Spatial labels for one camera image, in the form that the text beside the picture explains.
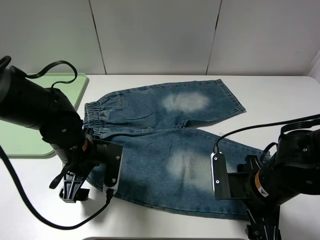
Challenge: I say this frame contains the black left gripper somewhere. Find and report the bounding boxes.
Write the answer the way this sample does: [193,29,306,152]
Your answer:
[59,138,110,203]

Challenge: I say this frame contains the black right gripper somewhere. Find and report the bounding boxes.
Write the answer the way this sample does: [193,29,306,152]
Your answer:
[228,155,280,240]

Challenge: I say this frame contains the children's blue denim shorts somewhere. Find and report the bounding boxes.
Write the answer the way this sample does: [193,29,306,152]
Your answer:
[83,79,262,220]

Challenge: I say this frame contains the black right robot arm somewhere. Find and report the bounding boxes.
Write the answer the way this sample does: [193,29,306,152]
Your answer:
[228,118,320,240]

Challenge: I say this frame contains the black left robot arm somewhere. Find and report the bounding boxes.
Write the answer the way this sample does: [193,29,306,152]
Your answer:
[0,55,98,203]

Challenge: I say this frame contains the light green plastic tray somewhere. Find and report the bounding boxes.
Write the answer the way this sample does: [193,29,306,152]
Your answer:
[0,73,89,159]

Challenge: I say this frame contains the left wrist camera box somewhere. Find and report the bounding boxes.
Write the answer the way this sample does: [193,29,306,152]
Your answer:
[103,143,123,193]

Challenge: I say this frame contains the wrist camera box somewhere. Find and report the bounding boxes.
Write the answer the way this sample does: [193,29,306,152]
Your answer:
[103,143,123,193]
[211,152,231,200]

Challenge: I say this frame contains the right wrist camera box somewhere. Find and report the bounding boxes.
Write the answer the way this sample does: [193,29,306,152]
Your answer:
[211,152,231,200]

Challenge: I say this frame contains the black right camera cable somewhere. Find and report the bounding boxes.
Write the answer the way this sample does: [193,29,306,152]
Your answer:
[213,114,320,157]

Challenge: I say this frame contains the black camera cable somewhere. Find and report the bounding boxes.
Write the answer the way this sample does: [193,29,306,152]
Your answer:
[0,59,114,231]
[213,114,320,157]

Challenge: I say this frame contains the black left camera cable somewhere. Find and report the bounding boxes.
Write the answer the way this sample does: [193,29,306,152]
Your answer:
[0,59,114,231]

